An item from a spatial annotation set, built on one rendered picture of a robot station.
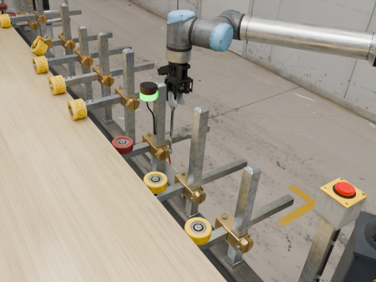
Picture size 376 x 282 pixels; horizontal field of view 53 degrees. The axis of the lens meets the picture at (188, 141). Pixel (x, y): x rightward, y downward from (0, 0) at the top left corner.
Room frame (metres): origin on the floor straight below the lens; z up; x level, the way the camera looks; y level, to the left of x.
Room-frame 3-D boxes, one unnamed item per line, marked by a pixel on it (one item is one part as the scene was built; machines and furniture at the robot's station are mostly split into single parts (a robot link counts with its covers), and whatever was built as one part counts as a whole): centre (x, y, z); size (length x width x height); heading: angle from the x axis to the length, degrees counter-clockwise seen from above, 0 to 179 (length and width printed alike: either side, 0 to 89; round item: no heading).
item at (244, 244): (0.84, -0.17, 0.82); 0.13 x 0.06 x 0.05; 36
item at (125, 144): (1.18, 0.25, 0.85); 0.08 x 0.08 x 0.11
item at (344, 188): (0.62, -0.34, 1.22); 0.04 x 0.04 x 0.02
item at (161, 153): (1.24, 0.13, 0.85); 0.13 x 0.06 x 0.05; 36
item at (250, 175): (0.83, -0.18, 0.87); 0.03 x 0.03 x 0.48; 36
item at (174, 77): (1.27, 0.05, 1.15); 0.09 x 0.08 x 0.12; 37
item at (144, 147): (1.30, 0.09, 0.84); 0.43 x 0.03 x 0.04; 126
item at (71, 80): (1.68, 0.41, 0.95); 0.50 x 0.04 x 0.04; 126
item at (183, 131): (1.35, 0.02, 0.87); 0.09 x 0.07 x 0.02; 126
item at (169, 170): (1.22, 0.08, 0.75); 0.26 x 0.01 x 0.10; 36
